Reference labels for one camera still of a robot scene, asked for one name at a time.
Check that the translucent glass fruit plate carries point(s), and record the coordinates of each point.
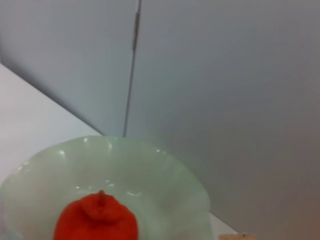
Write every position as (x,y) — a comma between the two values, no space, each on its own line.
(150,180)

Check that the beige eraser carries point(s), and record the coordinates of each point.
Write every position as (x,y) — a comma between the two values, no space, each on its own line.
(237,236)

